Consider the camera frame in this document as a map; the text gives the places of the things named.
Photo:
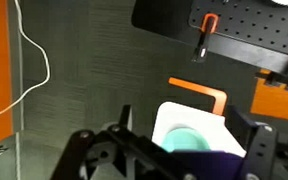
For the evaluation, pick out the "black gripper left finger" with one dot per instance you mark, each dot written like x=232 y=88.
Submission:
x=130 y=150

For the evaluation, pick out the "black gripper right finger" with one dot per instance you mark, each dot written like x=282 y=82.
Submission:
x=263 y=150

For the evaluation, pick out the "purple plastic object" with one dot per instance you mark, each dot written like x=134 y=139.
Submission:
x=210 y=165

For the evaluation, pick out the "teal bowl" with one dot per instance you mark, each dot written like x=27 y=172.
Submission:
x=185 y=141

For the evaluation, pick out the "white square board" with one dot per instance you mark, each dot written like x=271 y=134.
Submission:
x=197 y=123

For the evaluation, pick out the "black perforated board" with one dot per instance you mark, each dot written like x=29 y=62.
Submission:
x=250 y=33

